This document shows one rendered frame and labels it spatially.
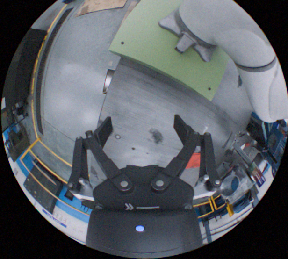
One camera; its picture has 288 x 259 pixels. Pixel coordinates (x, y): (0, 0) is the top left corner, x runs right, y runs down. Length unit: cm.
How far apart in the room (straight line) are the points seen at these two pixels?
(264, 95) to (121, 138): 49
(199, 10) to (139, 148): 49
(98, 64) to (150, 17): 104
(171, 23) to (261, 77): 24
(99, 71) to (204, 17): 119
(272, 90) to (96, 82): 135
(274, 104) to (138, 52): 36
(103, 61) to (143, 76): 95
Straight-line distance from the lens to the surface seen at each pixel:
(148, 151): 47
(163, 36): 30
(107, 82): 122
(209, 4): 18
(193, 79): 31
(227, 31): 19
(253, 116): 80
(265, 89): 24
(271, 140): 135
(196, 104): 41
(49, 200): 472
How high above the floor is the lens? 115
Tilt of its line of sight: 69 degrees down
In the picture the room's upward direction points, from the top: 178 degrees clockwise
